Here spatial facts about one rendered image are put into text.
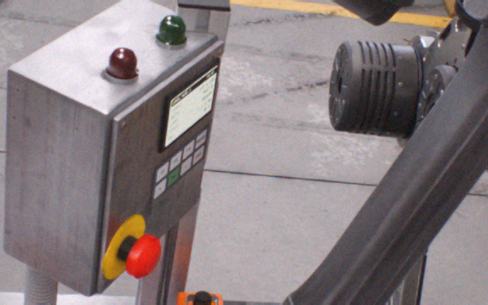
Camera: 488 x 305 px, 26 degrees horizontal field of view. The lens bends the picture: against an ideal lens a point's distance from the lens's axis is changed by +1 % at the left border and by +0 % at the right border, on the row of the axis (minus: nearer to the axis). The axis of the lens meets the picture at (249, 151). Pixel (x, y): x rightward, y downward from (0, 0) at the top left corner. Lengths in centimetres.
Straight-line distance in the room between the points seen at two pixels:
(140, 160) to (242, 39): 306
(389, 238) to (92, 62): 27
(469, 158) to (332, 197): 240
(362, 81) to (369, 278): 114
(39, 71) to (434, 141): 30
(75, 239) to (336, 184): 242
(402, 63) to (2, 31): 207
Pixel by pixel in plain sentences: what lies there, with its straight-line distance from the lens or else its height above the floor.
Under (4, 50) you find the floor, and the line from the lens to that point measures 366.
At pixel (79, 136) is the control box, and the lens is 80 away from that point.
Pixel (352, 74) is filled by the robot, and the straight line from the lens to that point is 193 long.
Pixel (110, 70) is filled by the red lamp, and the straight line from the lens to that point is 81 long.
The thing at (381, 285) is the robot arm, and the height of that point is 137.
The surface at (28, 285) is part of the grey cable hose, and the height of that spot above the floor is 120.
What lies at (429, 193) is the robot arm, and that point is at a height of 145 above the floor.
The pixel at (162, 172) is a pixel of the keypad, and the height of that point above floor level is 138.
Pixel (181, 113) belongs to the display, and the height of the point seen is 143.
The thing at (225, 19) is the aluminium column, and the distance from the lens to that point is 88.
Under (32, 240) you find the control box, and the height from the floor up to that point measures 132.
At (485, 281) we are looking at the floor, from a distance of 306.
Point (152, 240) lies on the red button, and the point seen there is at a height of 134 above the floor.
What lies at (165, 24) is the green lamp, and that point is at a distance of 85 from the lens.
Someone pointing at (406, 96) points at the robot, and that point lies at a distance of 195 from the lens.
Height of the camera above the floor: 191
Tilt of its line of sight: 35 degrees down
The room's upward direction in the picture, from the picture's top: 11 degrees clockwise
